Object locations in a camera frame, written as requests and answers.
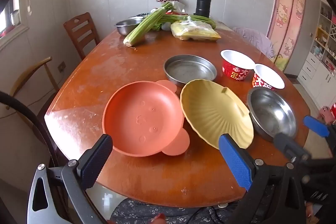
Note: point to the yellow shell-shaped plate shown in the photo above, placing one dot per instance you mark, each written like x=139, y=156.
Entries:
x=210, y=111

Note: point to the small steel bowl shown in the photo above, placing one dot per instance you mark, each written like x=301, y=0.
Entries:
x=124, y=27

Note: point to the red paper bowl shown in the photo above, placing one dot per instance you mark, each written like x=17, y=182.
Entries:
x=235, y=73
x=262, y=83

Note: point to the long celery bundle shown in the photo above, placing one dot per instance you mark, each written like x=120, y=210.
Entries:
x=139, y=29

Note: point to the light wooden armchair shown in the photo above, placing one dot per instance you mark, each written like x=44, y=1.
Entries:
x=29, y=71

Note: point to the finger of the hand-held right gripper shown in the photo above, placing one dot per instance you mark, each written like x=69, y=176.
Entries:
x=288, y=145
x=316, y=125

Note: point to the wide steel bowl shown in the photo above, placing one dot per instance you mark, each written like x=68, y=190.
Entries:
x=270, y=113

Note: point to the yellow noodle bag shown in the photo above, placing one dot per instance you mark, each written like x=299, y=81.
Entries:
x=194, y=32

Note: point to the brown wooden chair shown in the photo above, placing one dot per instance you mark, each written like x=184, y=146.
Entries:
x=78, y=29

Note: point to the low wall outlet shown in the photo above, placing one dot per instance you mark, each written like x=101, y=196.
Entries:
x=61, y=66

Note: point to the clear bouquet wrap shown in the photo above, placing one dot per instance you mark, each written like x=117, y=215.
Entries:
x=178, y=6

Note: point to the window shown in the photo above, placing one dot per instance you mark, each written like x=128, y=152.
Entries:
x=13, y=16

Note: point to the pink stool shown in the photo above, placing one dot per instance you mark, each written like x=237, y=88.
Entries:
x=325, y=112

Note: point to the wrapped celery bundle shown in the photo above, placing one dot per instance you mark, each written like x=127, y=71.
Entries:
x=199, y=19

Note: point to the round steel pan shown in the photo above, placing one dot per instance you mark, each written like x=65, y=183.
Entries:
x=189, y=70

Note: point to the white cabinet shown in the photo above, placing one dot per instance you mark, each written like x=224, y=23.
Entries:
x=312, y=69

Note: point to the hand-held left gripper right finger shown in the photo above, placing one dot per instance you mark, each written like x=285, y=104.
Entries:
x=235, y=161

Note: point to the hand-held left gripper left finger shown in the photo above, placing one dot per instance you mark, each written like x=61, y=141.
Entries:
x=97, y=158

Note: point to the floral clothing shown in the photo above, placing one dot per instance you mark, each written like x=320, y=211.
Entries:
x=147, y=211

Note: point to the black thermos flask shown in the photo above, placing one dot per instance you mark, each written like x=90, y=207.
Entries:
x=202, y=3

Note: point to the purple cloth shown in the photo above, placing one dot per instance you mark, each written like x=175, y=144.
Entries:
x=254, y=37

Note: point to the pink cat print curtain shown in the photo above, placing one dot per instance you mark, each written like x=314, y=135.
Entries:
x=286, y=16

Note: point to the orange bear-shaped plate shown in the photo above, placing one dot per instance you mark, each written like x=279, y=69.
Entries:
x=141, y=119

